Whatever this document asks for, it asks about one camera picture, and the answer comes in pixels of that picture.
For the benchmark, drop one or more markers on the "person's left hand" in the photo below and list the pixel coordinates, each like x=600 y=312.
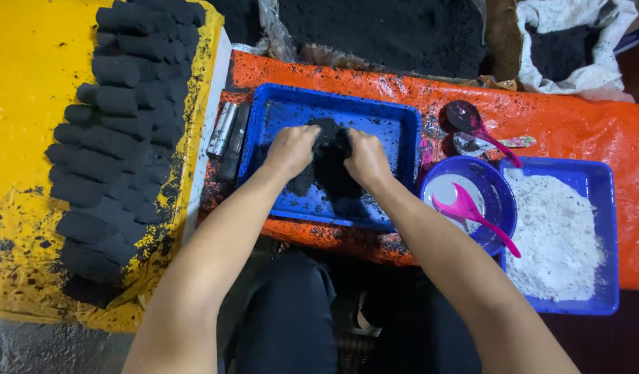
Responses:
x=291 y=150

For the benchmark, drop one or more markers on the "blue plastic bowl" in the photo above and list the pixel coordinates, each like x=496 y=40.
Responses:
x=493 y=179

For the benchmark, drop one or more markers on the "black metal rod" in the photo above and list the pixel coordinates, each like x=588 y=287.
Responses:
x=234 y=143

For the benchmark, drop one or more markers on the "pink plastic spoon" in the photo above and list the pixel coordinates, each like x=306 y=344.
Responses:
x=467 y=210

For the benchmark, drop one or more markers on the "person's right hand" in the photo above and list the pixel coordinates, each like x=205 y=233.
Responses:
x=367 y=158

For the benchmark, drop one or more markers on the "yellow plastic sheet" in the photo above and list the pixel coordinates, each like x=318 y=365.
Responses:
x=28 y=104

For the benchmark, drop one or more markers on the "orange plastic tarp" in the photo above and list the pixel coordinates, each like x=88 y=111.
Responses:
x=558 y=124

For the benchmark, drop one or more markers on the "person's right fingers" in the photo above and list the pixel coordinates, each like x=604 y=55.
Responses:
x=354 y=143

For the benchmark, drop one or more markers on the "person's black trousers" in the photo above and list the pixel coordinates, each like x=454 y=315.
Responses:
x=288 y=317

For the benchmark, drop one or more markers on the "blue plastic tray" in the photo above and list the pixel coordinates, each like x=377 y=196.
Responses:
x=327 y=156

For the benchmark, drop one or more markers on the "person's left fingers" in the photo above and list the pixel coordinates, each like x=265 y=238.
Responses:
x=306 y=136

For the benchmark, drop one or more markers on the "dirty magenta plastic spoon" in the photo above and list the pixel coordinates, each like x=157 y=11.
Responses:
x=467 y=118

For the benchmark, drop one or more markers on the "silver metal tube mould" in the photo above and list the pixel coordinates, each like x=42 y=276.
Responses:
x=222 y=130

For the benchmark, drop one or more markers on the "clear bag of charcoal powder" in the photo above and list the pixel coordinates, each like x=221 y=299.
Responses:
x=381 y=31

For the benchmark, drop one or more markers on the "black charcoal paste lump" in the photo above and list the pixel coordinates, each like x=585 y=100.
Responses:
x=329 y=161

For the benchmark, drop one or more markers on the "pile of black charcoal briquettes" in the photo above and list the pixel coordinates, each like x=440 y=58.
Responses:
x=122 y=135

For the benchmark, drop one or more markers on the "blue tray of white powder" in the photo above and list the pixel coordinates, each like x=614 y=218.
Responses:
x=602 y=176

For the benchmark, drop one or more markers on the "white sack of charcoal powder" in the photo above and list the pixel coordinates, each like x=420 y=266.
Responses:
x=568 y=52

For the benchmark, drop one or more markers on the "heap of white powder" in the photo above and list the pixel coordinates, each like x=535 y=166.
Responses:
x=553 y=239

